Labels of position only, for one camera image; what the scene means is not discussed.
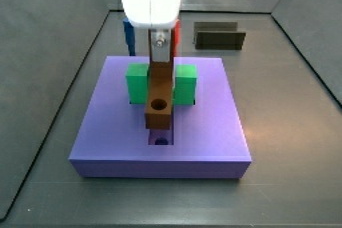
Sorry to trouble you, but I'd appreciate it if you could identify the blue cylinder peg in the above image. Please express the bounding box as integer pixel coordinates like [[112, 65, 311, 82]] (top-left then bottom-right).
[[123, 18, 136, 56]]

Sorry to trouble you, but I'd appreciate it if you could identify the brown T-shaped block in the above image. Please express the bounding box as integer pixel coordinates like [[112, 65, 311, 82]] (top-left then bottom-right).
[[144, 29, 173, 130]]

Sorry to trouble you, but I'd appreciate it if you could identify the green U-shaped block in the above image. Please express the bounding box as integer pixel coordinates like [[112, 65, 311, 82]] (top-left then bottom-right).
[[125, 63, 197, 105]]

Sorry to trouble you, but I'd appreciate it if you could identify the red cylinder peg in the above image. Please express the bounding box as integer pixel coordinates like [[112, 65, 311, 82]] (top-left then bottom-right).
[[172, 19, 180, 56]]

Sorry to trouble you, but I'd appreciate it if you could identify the purple base board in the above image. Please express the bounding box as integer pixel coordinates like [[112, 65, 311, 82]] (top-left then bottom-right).
[[69, 56, 251, 178]]

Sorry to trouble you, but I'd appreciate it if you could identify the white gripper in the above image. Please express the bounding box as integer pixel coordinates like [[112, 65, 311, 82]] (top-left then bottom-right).
[[121, 0, 181, 63]]

